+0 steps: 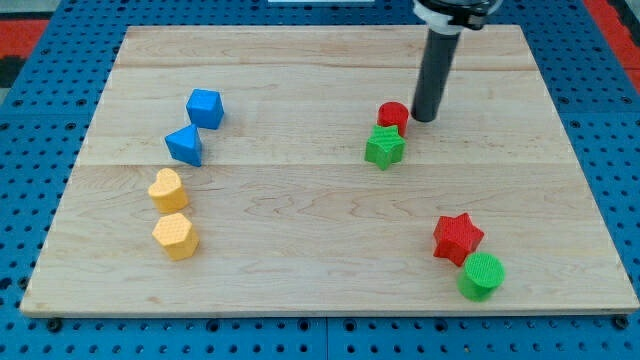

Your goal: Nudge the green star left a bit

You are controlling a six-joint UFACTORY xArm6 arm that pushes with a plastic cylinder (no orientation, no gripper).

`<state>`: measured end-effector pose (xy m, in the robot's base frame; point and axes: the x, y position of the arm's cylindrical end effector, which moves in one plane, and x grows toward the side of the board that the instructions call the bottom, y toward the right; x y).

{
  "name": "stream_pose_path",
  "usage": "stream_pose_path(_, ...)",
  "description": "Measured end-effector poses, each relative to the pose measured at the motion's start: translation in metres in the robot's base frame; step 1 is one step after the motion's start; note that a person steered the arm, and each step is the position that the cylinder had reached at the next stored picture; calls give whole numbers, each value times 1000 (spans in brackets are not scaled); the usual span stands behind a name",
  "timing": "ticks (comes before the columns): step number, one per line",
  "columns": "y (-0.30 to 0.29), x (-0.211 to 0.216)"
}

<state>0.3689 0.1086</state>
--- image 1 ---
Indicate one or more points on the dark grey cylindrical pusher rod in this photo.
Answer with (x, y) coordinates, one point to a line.
(434, 70)

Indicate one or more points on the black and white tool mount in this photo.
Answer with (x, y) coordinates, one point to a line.
(450, 17)

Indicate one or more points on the green star block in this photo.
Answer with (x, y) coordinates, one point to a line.
(384, 147)

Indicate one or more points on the red star block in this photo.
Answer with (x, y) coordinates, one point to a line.
(456, 238)

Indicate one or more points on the red cylinder block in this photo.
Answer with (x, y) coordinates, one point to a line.
(393, 114)

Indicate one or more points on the green cylinder block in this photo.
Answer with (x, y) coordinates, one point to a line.
(481, 274)

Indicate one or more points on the blue cube block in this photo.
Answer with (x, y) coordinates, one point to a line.
(205, 108)

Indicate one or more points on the wooden board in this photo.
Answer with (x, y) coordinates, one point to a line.
(292, 221)

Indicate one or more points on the blue triangle block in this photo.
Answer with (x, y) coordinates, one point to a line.
(184, 145)

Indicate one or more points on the yellow heart block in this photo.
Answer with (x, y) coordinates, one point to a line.
(167, 192)

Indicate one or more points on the yellow hexagon block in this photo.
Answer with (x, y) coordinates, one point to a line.
(177, 236)

